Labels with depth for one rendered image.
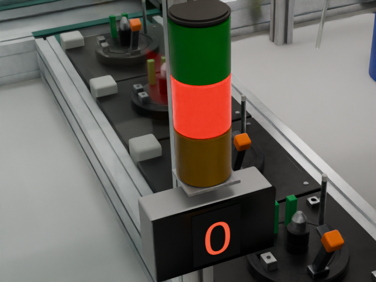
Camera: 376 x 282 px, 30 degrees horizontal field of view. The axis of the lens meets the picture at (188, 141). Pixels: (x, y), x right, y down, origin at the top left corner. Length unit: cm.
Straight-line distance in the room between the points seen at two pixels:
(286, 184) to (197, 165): 52
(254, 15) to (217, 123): 130
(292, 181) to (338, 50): 73
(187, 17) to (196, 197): 18
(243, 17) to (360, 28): 31
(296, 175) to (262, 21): 83
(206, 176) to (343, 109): 96
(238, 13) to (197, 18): 130
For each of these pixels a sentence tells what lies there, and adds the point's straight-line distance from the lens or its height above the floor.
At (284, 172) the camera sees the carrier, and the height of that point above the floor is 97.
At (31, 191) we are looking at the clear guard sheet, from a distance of 62.
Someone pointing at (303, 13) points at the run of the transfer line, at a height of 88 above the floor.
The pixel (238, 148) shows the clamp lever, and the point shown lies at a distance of 103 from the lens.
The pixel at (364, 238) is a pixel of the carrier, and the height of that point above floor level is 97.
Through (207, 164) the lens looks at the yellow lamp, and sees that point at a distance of 60.
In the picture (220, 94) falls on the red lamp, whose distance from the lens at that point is 57.
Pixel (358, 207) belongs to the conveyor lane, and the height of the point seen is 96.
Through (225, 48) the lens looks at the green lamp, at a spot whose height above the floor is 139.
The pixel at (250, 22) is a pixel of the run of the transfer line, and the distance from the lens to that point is 187.
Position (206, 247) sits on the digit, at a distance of 65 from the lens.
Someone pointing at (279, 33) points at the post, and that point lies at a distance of 180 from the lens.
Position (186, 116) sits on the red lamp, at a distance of 58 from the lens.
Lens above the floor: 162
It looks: 33 degrees down
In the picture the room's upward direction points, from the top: 2 degrees counter-clockwise
